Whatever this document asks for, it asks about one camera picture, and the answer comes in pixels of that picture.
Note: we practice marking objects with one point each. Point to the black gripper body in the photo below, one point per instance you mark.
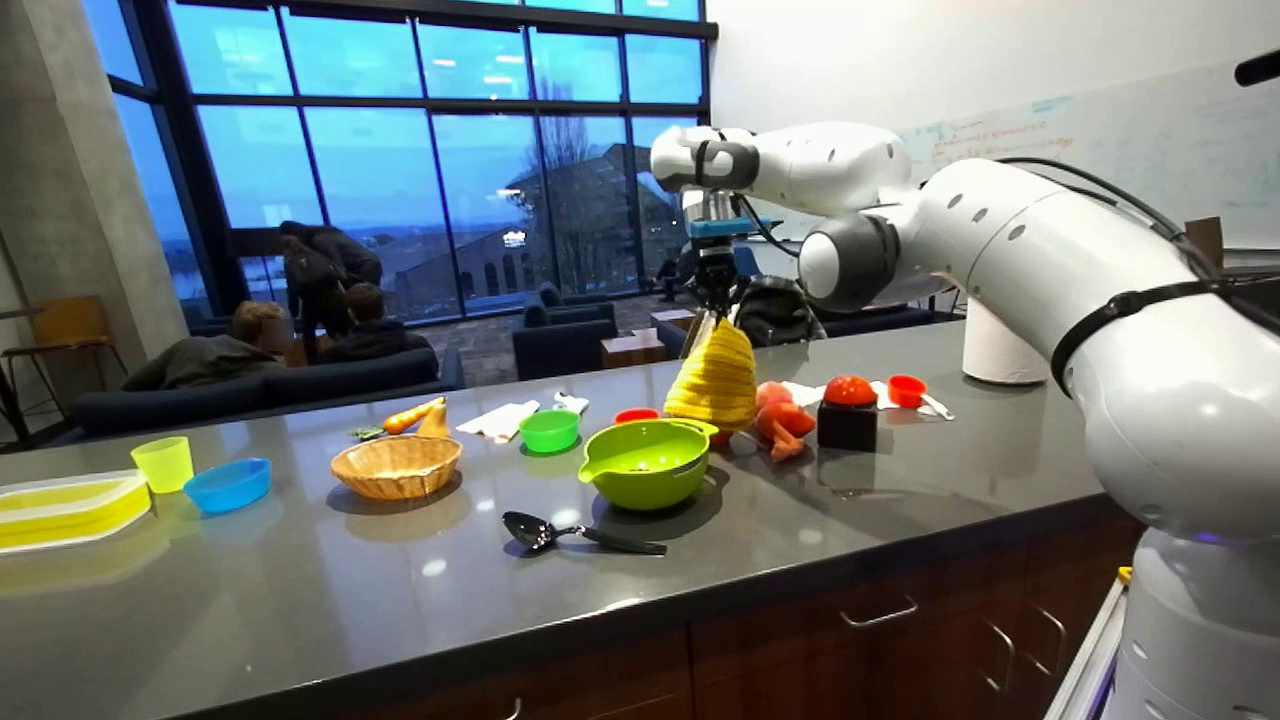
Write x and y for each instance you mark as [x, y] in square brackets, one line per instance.
[722, 264]

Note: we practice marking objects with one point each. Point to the orange plush toy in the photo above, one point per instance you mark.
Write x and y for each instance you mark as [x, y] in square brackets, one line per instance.
[785, 422]

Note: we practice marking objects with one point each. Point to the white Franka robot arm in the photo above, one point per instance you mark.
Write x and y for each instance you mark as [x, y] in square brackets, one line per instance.
[1174, 414]

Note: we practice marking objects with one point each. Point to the red apple toy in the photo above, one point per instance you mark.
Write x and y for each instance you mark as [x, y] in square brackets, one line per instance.
[851, 430]

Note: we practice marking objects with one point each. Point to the tan toy bread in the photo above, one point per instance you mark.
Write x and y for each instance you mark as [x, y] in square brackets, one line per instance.
[418, 419]

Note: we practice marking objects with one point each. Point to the brown wooden counter cabinet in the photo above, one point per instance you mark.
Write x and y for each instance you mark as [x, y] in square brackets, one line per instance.
[773, 655]

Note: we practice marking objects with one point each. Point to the dark round backpack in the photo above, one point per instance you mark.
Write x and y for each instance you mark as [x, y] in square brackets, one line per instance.
[785, 323]

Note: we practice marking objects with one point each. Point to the low wooden table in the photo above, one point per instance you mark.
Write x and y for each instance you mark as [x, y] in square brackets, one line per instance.
[632, 347]

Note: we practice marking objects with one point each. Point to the shallow red bowl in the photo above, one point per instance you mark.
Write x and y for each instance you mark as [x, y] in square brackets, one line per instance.
[632, 414]

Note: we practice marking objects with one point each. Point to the orange ball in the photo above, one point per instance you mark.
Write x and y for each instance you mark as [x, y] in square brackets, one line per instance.
[851, 391]

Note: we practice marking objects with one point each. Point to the dark armchair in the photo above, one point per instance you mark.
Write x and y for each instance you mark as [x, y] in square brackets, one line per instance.
[561, 342]

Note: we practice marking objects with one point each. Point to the dark lounge couch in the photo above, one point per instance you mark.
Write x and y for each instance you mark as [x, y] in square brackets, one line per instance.
[886, 319]

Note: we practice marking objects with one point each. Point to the small white packet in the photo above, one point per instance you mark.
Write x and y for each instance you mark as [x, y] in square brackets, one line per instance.
[569, 400]

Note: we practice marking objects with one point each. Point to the green plastic bowl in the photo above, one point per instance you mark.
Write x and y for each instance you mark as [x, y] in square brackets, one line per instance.
[646, 465]

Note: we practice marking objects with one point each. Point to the small green bowl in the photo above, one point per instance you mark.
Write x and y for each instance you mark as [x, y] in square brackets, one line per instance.
[550, 430]

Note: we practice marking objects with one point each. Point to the white crumpled tissue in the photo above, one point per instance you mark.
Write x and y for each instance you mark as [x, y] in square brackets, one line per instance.
[498, 419]

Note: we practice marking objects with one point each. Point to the white paper towel roll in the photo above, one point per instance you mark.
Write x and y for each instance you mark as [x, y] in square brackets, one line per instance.
[1000, 348]

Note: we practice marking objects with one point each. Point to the black spoon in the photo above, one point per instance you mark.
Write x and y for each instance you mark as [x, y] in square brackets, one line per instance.
[533, 530]

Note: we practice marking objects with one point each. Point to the wicker basket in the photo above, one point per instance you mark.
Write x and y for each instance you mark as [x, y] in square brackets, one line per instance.
[396, 465]

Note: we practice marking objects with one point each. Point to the dark blue sofa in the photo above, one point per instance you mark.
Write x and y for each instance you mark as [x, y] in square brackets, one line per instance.
[332, 382]

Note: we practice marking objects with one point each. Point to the bending person dark jacket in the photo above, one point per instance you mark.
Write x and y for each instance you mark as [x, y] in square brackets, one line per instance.
[327, 274]

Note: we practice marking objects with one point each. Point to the black floor sign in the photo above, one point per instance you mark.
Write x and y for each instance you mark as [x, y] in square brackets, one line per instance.
[255, 242]

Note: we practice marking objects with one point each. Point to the seated person grey jacket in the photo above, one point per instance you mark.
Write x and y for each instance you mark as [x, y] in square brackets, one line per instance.
[202, 356]

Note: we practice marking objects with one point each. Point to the small blue bowl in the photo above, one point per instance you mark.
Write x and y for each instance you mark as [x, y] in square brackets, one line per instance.
[231, 483]

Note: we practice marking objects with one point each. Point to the yellow-green plastic cup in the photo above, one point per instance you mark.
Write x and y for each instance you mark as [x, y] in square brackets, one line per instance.
[160, 462]

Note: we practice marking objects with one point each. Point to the wooden armchair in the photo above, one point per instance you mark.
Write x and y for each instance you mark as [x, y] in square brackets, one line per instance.
[61, 323]

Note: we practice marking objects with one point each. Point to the yellow plastic tray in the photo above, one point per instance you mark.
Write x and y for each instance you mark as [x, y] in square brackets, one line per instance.
[66, 504]

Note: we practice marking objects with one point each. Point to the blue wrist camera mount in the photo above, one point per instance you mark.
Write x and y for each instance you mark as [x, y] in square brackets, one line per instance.
[727, 229]

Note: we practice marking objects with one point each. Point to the large window wall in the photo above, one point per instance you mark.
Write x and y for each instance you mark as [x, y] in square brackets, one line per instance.
[464, 202]

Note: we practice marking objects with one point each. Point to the wall whiteboard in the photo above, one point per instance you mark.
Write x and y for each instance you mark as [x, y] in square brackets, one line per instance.
[1133, 120]

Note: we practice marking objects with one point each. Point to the black stereo camera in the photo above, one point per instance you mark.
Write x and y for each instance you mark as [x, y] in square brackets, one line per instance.
[1260, 69]

